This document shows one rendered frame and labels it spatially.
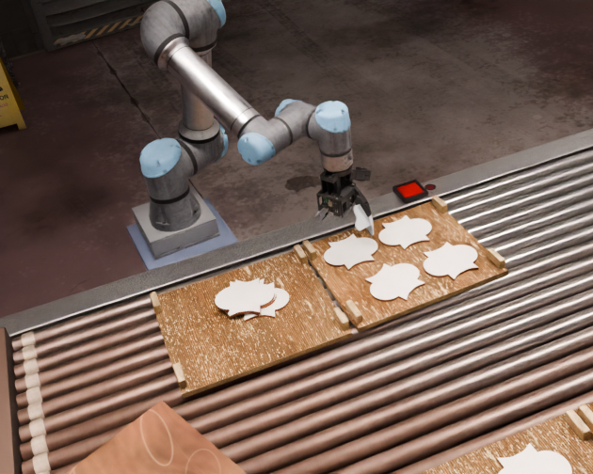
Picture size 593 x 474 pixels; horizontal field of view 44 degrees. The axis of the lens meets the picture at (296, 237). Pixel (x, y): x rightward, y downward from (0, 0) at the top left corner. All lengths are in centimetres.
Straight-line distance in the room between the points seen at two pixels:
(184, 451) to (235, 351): 36
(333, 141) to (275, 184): 227
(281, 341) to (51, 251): 233
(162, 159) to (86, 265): 175
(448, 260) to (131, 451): 90
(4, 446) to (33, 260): 224
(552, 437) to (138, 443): 79
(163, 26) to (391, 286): 82
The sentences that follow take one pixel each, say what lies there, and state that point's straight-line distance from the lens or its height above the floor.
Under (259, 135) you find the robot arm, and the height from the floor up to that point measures 135.
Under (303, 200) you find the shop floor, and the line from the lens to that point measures 378.
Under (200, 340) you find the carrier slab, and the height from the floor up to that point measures 94.
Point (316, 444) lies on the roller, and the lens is 154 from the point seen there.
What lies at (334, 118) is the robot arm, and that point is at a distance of 165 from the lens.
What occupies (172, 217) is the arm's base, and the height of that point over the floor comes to 98.
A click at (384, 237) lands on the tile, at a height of 94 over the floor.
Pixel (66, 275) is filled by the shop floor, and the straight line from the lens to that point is 369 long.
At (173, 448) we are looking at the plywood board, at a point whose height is 104.
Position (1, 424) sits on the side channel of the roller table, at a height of 95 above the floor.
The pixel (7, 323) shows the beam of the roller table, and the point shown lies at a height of 91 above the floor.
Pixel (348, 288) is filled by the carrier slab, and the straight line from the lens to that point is 182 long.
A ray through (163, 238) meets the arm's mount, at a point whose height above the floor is 93.
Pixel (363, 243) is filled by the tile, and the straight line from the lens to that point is 194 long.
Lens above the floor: 215
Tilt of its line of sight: 37 degrees down
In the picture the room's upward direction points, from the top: 9 degrees counter-clockwise
